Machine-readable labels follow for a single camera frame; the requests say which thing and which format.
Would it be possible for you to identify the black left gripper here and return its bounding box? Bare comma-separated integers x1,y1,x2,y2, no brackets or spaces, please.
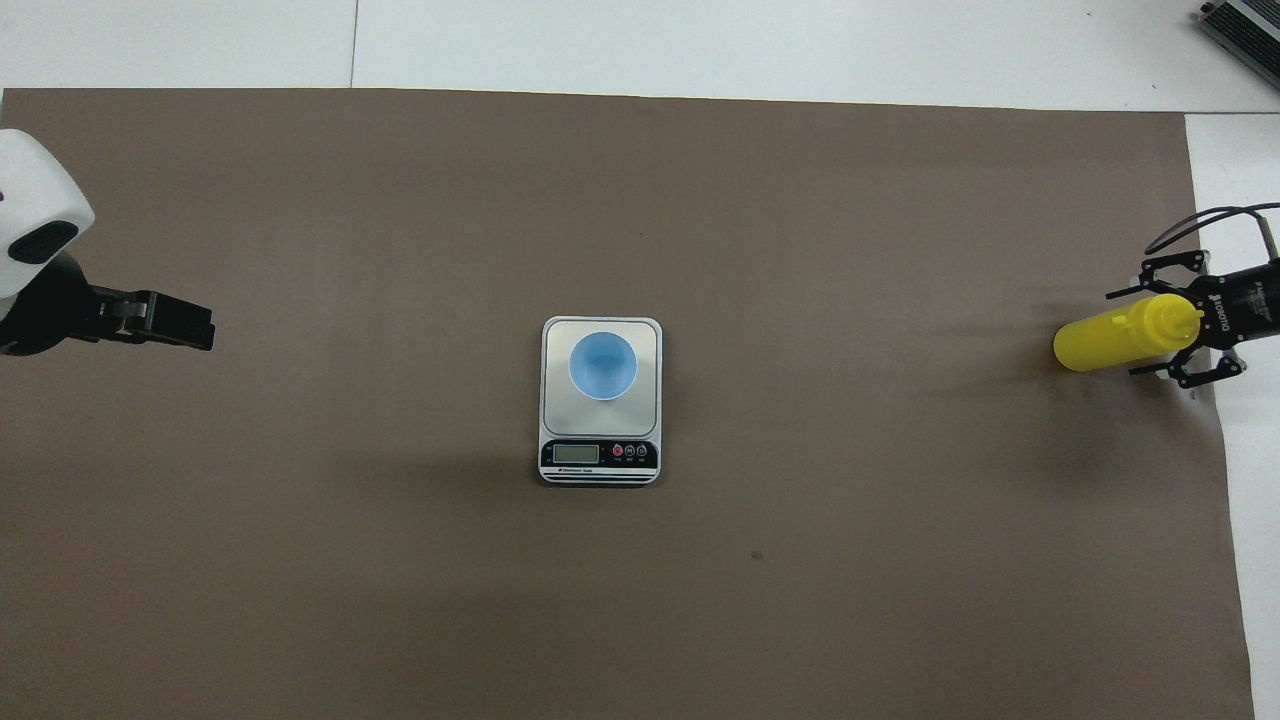
0,250,216,358

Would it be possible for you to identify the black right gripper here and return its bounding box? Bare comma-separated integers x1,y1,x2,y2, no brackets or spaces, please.
1105,250,1280,391

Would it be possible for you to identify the yellow squeeze bottle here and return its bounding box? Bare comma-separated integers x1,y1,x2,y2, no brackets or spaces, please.
1053,293,1204,373

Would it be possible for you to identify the light blue plastic cup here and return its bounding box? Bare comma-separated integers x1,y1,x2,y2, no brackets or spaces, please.
568,331,639,402

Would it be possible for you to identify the silver digital kitchen scale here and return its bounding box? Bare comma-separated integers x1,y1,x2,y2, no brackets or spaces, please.
539,316,663,487

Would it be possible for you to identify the silver finned metal device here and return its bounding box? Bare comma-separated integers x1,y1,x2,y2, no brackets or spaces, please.
1197,0,1280,93

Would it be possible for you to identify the brown paper mat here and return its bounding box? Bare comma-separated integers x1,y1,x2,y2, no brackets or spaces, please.
0,88,1256,720

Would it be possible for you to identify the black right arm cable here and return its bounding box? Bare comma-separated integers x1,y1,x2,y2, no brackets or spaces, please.
1145,203,1280,263

